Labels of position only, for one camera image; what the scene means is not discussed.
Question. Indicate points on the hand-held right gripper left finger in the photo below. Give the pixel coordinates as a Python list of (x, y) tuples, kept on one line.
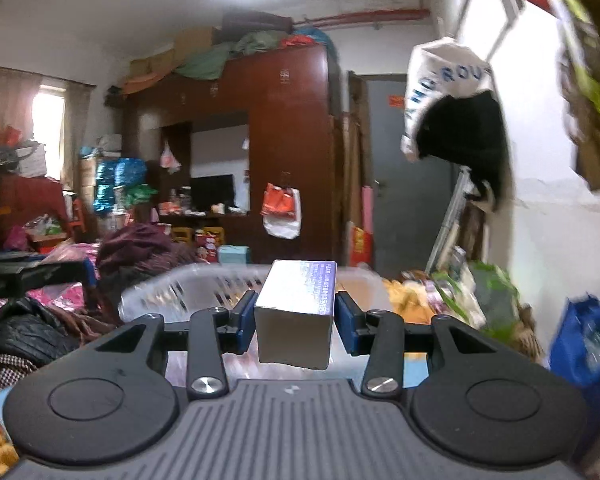
[(242, 325)]

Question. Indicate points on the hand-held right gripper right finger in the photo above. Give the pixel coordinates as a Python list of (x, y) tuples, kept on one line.
[(347, 325)]

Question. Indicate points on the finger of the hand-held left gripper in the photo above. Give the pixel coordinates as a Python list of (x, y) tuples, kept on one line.
[(89, 272)]

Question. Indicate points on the silver cardboard box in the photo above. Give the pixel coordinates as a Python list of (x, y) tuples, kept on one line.
[(295, 315)]

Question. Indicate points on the white plastic lattice basket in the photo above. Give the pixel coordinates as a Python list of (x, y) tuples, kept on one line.
[(190, 290)]

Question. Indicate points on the pile of dark clothes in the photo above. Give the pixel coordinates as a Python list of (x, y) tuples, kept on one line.
[(140, 255)]

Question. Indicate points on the black jacket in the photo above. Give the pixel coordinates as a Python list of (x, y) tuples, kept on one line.
[(30, 332)]

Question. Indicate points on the teal box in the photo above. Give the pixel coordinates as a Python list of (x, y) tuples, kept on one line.
[(235, 255)]

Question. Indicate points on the red cloth covered furniture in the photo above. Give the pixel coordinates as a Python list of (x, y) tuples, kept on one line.
[(30, 205)]

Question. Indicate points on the red paper bag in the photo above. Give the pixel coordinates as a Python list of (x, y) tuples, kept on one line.
[(361, 246)]

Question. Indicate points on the blue patterned bag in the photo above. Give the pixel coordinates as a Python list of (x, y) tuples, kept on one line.
[(120, 185)]

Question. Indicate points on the green plastic bag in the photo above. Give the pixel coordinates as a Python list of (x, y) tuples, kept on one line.
[(141, 194)]

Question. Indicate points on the yellow stool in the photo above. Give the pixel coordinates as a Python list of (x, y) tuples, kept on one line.
[(182, 235)]

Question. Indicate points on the pink roll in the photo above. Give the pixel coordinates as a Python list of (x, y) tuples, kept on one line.
[(368, 210)]

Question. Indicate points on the red and white plastic bag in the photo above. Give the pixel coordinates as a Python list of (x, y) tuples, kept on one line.
[(280, 207)]

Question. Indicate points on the black monitor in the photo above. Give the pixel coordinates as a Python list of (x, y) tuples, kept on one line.
[(212, 192)]

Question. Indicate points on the small white red plastic bag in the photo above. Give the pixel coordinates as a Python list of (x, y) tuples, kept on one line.
[(170, 160)]

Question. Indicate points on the heap of green plastic bags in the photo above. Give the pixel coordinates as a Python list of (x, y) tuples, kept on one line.
[(485, 300)]

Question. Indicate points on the grey door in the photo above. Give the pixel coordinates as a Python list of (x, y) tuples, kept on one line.
[(410, 200)]

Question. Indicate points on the wooden boards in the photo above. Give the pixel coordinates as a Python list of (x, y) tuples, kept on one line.
[(352, 170)]

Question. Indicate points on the pale curtain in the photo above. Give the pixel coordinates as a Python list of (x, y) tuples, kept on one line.
[(10, 105)]

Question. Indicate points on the brown wooden wardrobe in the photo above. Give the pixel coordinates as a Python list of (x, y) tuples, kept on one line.
[(290, 125)]

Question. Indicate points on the cardboard boxes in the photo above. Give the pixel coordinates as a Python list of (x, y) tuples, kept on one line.
[(165, 57)]

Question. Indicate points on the blue shopping bag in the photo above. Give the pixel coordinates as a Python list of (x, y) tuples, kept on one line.
[(587, 340)]

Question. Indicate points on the green cloth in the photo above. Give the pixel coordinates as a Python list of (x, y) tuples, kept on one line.
[(215, 60)]

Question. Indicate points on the brown hanging bag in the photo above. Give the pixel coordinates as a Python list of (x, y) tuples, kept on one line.
[(597, 160)]

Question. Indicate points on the red ceiling pipe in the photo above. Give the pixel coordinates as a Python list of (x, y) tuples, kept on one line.
[(360, 16)]

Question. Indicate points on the metal folding frame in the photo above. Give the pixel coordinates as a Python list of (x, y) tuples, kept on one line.
[(450, 230)]

